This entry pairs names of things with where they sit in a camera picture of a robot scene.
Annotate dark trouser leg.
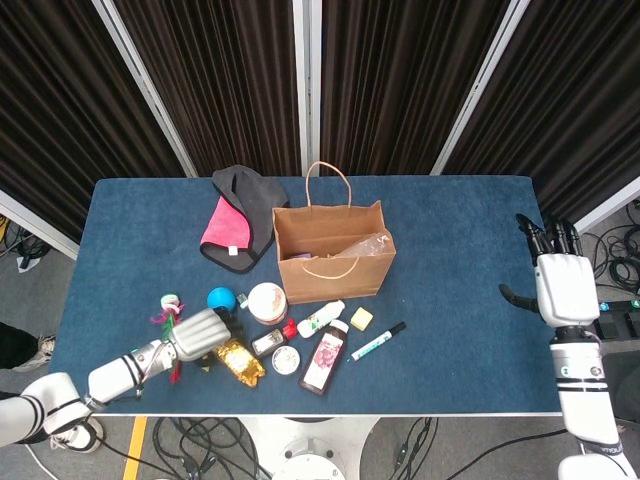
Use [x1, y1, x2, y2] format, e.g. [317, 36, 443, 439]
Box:
[599, 349, 640, 426]
[0, 322, 41, 370]

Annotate gold foil packet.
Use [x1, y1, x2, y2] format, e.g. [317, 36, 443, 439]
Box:
[212, 337, 268, 388]

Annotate yellow sponge cube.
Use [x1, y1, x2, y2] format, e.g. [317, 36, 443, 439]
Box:
[349, 306, 376, 333]

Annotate brown bottle pink flower label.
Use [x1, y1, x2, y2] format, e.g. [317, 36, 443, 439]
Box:
[298, 319, 351, 398]

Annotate clear jar of rubber bands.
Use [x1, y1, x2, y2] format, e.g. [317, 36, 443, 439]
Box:
[247, 282, 290, 327]

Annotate white bottle green label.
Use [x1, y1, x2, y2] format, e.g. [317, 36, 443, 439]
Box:
[296, 299, 347, 340]

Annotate white metal frame post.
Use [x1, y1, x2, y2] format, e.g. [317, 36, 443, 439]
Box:
[292, 0, 324, 177]
[91, 0, 200, 179]
[429, 0, 532, 176]

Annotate round clear box of clips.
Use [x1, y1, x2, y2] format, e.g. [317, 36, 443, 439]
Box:
[271, 345, 303, 376]

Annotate yellow floor tape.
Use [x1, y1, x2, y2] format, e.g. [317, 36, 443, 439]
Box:
[122, 417, 150, 480]

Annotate black cable tangle under table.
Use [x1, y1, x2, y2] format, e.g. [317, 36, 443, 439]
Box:
[149, 417, 274, 480]

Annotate white metal frame rail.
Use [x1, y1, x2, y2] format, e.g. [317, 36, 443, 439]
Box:
[572, 189, 640, 236]
[0, 188, 81, 261]

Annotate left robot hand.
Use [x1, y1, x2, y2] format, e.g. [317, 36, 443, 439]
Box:
[168, 306, 245, 372]

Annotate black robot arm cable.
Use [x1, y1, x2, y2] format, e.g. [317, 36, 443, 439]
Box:
[447, 428, 569, 474]

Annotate dark pleated curtain panel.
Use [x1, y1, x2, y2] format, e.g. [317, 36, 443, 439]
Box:
[442, 0, 640, 242]
[319, 0, 512, 176]
[112, 0, 302, 177]
[0, 0, 186, 244]

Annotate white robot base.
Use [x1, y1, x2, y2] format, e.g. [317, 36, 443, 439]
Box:
[239, 415, 382, 480]

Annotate blue ball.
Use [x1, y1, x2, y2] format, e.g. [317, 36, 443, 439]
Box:
[206, 286, 237, 312]

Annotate brown paper bag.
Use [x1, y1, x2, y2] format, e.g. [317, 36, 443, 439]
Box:
[272, 160, 398, 307]

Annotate bundle of clear straws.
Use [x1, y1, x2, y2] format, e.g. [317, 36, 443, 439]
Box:
[333, 231, 394, 260]

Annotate black floor cable pile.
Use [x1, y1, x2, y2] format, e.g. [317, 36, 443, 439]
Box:
[0, 214, 51, 274]
[579, 197, 640, 296]

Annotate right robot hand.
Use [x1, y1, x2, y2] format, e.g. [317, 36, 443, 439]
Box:
[498, 213, 602, 330]

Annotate white black sneaker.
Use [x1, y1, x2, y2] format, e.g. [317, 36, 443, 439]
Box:
[49, 418, 103, 455]
[22, 333, 57, 372]

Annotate grey and pink cloth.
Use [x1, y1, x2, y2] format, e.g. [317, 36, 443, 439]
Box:
[199, 164, 291, 275]

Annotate black foot pedal unit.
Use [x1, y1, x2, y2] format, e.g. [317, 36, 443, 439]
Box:
[597, 309, 640, 342]

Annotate black ink bottle red cap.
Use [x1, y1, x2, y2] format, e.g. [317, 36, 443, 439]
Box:
[249, 318, 300, 359]

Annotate blue felt table cover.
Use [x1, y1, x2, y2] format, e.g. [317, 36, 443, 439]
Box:
[47, 174, 576, 417]

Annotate black cables with green plug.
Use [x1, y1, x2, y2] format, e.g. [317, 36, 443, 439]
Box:
[389, 417, 441, 471]

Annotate green white marker pen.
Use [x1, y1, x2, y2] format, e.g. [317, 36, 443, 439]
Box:
[350, 321, 408, 363]

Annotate colourful feather toy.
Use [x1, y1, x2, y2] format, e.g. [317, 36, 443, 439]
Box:
[149, 294, 187, 386]

